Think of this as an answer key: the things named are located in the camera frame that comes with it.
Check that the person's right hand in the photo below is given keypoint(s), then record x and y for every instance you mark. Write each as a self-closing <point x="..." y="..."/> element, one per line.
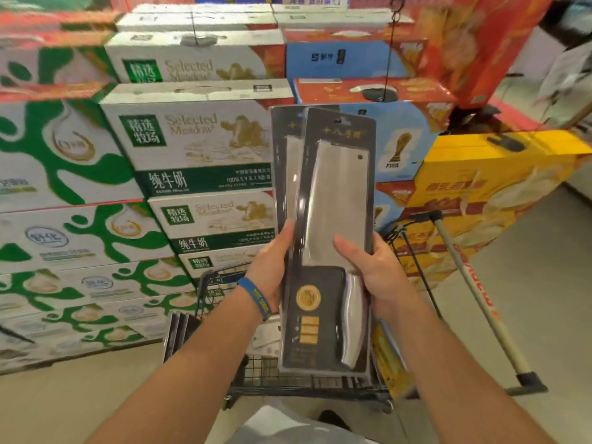
<point x="384" y="282"/>

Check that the blue wristband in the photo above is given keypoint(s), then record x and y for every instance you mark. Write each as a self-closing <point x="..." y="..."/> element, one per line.
<point x="256" y="298"/>

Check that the yellow packaged cleaver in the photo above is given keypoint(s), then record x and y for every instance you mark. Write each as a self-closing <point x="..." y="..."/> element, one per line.
<point x="388" y="360"/>

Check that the person's left forearm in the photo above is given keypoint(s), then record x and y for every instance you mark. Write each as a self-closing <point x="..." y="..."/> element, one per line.
<point x="185" y="379"/>

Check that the pile of white knife packets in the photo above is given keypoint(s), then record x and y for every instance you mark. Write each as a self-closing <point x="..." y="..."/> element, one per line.
<point x="263" y="339"/>

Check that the stack of green swirl cartons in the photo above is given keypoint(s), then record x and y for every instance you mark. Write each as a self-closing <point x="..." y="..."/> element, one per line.
<point x="55" y="180"/>

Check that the white shirt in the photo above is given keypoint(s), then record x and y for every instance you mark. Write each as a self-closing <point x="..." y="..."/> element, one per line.
<point x="286" y="430"/>

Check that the stack of light blue cartons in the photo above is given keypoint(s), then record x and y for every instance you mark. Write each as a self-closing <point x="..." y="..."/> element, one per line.
<point x="402" y="129"/>

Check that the person's left hand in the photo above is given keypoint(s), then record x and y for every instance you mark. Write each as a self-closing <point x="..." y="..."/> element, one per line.
<point x="273" y="272"/>

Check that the black shorts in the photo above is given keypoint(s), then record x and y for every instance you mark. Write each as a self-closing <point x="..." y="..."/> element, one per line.
<point x="333" y="418"/>

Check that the person's right forearm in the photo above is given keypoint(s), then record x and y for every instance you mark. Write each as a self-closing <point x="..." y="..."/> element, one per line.
<point x="453" y="383"/>

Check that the black packaged cleaver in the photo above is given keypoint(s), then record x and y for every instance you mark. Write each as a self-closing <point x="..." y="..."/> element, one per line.
<point x="337" y="194"/>

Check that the red carton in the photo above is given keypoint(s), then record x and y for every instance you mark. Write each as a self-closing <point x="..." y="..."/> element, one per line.
<point x="485" y="50"/>

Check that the stack of yellow cartons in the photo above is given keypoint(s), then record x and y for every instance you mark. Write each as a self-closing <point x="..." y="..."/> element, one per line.
<point x="499" y="180"/>

